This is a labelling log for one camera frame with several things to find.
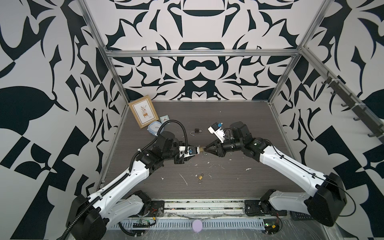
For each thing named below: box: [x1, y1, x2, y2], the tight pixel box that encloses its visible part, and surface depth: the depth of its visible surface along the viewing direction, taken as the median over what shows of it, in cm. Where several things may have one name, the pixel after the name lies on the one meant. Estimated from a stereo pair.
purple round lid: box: [192, 215, 203, 233], surface depth 65 cm
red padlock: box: [188, 147, 198, 155], surface depth 63 cm
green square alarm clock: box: [159, 114, 170, 124], surface depth 110 cm
